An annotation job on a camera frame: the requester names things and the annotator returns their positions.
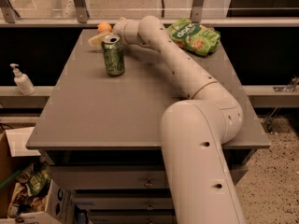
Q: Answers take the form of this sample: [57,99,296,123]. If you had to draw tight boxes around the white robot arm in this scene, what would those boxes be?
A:
[89,16,246,224]

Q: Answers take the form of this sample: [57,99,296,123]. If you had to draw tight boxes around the cardboard box with trash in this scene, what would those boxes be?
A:
[0,128,51,224]

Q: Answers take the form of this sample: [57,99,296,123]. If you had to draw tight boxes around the green soda can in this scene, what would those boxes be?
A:
[102,35,125,77]

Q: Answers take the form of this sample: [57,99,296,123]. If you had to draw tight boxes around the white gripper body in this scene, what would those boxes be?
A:
[113,17,142,45]

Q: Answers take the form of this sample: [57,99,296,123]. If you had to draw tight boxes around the green chip bag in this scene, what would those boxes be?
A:
[167,18,221,57]

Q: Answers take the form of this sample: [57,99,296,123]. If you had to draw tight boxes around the grey drawer cabinet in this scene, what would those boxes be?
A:
[28,39,268,224]

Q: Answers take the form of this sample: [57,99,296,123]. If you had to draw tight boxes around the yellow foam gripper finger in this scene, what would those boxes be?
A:
[88,31,110,47]

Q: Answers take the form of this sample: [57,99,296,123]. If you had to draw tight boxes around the metal railing frame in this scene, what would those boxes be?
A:
[0,0,299,27]

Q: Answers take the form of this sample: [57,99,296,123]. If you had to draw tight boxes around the white printed box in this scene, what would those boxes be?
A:
[0,181,75,224]

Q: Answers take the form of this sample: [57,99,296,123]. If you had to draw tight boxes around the orange fruit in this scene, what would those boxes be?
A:
[97,22,112,33]

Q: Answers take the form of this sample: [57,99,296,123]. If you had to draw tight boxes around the white pump bottle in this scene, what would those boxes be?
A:
[10,63,36,95]

